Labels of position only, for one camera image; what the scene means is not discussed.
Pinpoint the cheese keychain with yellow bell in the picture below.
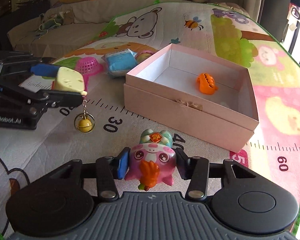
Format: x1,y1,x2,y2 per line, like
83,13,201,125
52,67,95,133

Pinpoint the blue tissue pack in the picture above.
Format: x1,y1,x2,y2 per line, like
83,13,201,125
102,49,138,77

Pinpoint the orange pumpkin toy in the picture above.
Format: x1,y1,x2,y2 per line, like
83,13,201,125
196,73,218,95

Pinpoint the beige sofa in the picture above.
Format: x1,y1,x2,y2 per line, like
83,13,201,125
7,0,262,58

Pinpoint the pink plastic strainer basket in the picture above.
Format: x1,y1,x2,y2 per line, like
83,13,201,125
75,57,103,89

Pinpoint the colourful cartoon play mat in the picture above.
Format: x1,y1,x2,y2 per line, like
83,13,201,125
0,2,300,238

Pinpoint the green cloth on sofa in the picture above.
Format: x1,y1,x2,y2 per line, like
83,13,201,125
36,14,64,38

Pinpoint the pink pig figurine toy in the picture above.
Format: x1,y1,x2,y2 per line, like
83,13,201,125
125,129,177,191

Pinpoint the pink cardboard box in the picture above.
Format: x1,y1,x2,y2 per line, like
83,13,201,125
124,44,259,152

